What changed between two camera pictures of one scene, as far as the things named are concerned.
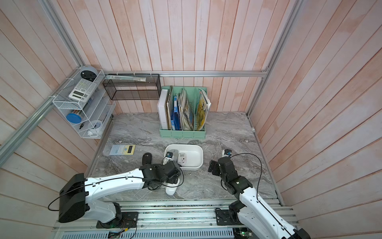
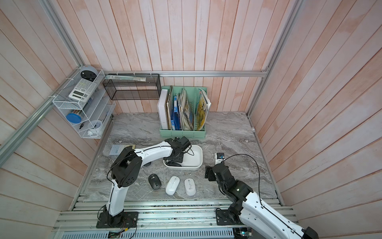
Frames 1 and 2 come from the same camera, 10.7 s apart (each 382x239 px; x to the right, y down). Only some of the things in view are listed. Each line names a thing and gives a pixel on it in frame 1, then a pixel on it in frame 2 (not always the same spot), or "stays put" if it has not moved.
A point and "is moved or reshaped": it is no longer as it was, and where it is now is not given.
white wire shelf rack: (82, 103) stays put
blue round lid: (74, 118) stays put
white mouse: (170, 190) stays put
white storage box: (195, 158) stays put
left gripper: (174, 179) to (179, 160)
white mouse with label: (181, 159) is moved or reshaped
